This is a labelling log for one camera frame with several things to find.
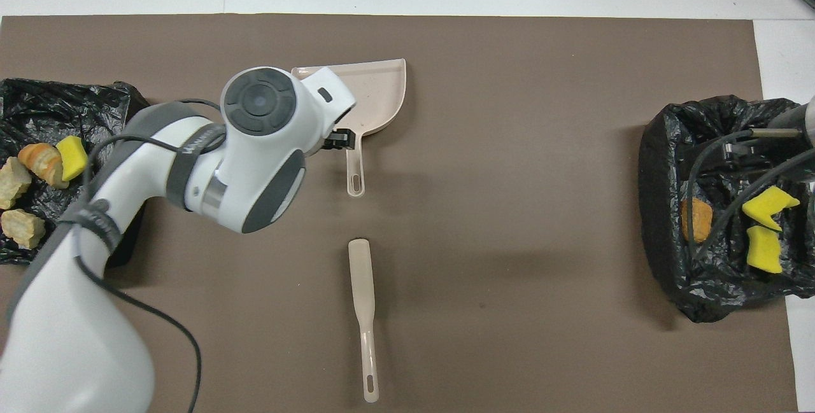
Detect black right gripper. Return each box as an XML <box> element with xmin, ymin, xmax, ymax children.
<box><xmin>723</xmin><ymin>139</ymin><xmax>774</xmax><ymax>169</ymax></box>

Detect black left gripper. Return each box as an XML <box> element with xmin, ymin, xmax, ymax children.
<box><xmin>323</xmin><ymin>127</ymin><xmax>355</xmax><ymax>151</ymax></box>

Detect beige plastic dustpan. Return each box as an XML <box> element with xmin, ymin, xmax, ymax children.
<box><xmin>292</xmin><ymin>59</ymin><xmax>408</xmax><ymax>198</ymax></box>

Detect notched yellow sponge piece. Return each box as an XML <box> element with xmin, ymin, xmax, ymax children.
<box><xmin>741</xmin><ymin>185</ymin><xmax>802</xmax><ymax>233</ymax></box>

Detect brown cork-textured lump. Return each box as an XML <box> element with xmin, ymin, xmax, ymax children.
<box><xmin>681</xmin><ymin>197</ymin><xmax>714</xmax><ymax>244</ymax></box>

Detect beige hand brush black bristles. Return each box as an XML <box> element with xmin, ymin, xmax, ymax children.
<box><xmin>348</xmin><ymin>238</ymin><xmax>380</xmax><ymax>404</ymax></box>

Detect green and yellow sponge piece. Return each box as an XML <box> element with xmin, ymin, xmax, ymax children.
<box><xmin>55</xmin><ymin>136</ymin><xmax>89</xmax><ymax>183</ymax></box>

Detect orange striped bread piece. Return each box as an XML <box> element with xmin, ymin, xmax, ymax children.
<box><xmin>17</xmin><ymin>143</ymin><xmax>70</xmax><ymax>190</ymax></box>

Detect pale chip piece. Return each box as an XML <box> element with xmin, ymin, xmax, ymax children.
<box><xmin>0</xmin><ymin>157</ymin><xmax>32</xmax><ymax>211</ymax></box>
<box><xmin>1</xmin><ymin>209</ymin><xmax>46</xmax><ymax>250</ymax></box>

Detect crumpled black bag trash bin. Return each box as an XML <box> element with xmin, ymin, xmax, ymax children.
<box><xmin>639</xmin><ymin>95</ymin><xmax>815</xmax><ymax>324</ymax></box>

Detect boxy black bag trash bin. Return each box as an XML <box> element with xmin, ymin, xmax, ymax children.
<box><xmin>0</xmin><ymin>78</ymin><xmax>152</xmax><ymax>269</ymax></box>

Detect brown paper table mat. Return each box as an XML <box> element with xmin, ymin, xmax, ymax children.
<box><xmin>0</xmin><ymin>14</ymin><xmax>800</xmax><ymax>413</ymax></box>

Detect dark right arm cable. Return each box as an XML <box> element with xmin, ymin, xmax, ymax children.
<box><xmin>685</xmin><ymin>130</ymin><xmax>815</xmax><ymax>261</ymax></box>

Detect dark arm cable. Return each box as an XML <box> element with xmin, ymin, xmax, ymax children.
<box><xmin>76</xmin><ymin>98</ymin><xmax>223</xmax><ymax>413</ymax></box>
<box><xmin>685</xmin><ymin>130</ymin><xmax>815</xmax><ymax>261</ymax></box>

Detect dark left arm cable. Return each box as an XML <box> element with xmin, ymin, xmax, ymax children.
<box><xmin>76</xmin><ymin>98</ymin><xmax>223</xmax><ymax>413</ymax></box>

